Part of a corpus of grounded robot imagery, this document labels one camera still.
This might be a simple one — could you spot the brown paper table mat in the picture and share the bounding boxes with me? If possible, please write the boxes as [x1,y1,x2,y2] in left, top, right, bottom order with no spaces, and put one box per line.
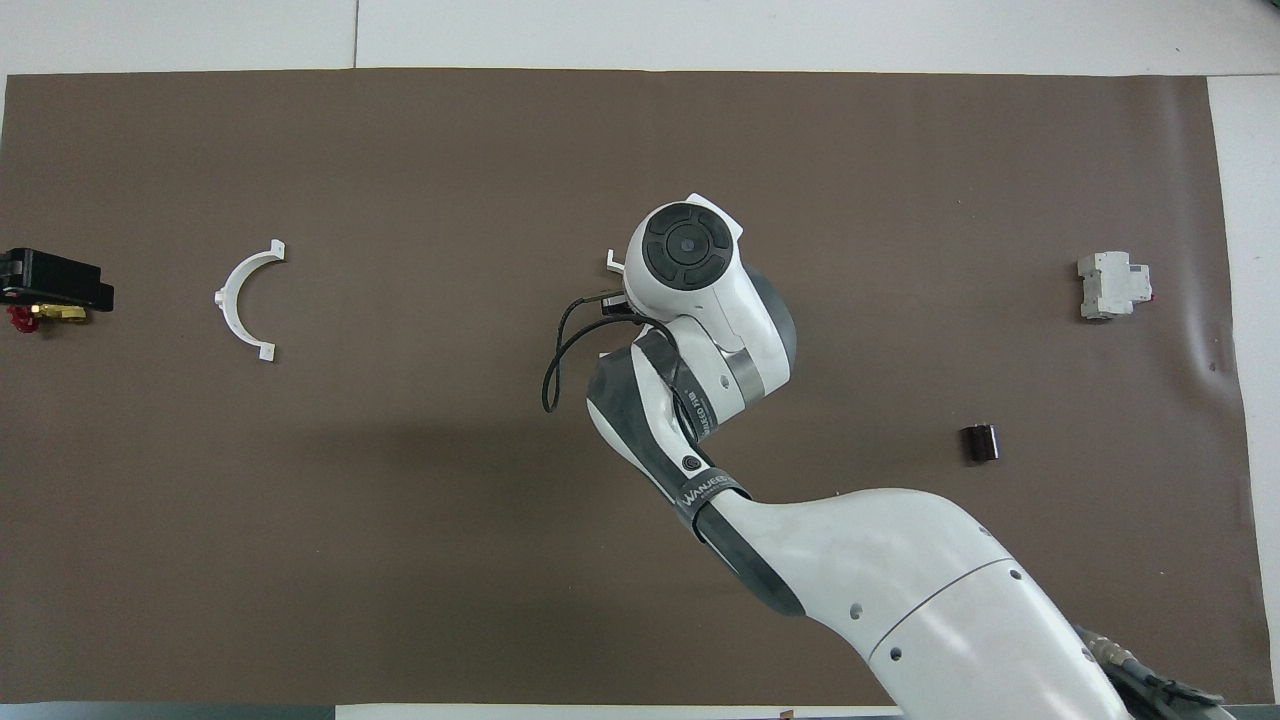
[0,68,1276,706]

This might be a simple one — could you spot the brass valve with red handle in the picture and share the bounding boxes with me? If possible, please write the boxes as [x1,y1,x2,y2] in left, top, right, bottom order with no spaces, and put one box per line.
[8,303,89,336]

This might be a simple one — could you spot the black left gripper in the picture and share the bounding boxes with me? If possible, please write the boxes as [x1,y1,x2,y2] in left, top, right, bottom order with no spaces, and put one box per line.
[0,248,114,311]

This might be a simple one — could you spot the white half-ring pipe clamp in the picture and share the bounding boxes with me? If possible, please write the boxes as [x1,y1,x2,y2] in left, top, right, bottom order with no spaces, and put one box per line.
[598,250,629,361]
[214,239,287,363]

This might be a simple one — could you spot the white circuit breaker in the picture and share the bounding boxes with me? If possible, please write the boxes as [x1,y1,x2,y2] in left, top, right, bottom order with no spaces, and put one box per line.
[1077,251,1153,321]

